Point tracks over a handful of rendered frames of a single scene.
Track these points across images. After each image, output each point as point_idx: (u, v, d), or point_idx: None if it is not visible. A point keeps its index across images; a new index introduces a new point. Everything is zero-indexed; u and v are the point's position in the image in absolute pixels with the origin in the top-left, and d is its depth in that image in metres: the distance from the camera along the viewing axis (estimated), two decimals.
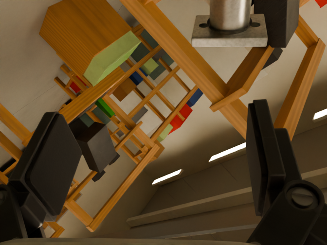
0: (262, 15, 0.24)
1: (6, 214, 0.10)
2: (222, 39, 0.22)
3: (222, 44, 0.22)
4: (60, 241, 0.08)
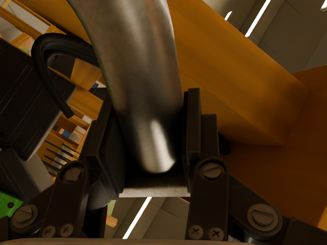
0: None
1: (73, 195, 0.10)
2: (148, 189, 0.14)
3: (150, 195, 0.14)
4: (60, 241, 0.08)
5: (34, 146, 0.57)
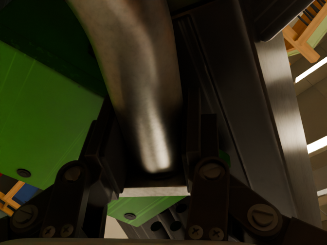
0: None
1: (73, 195, 0.10)
2: (148, 189, 0.14)
3: (150, 195, 0.14)
4: (60, 241, 0.08)
5: (308, 0, 0.16)
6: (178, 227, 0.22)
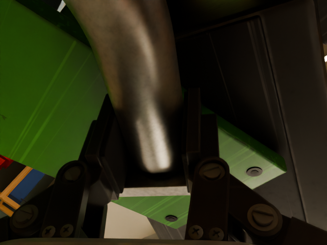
0: None
1: (73, 195, 0.10)
2: (149, 189, 0.14)
3: (151, 194, 0.14)
4: (60, 241, 0.08)
5: None
6: None
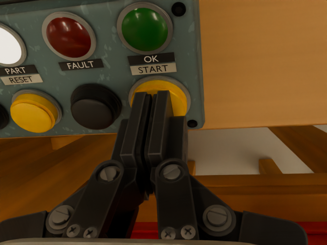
0: None
1: (104, 197, 0.10)
2: None
3: None
4: (60, 241, 0.08)
5: None
6: None
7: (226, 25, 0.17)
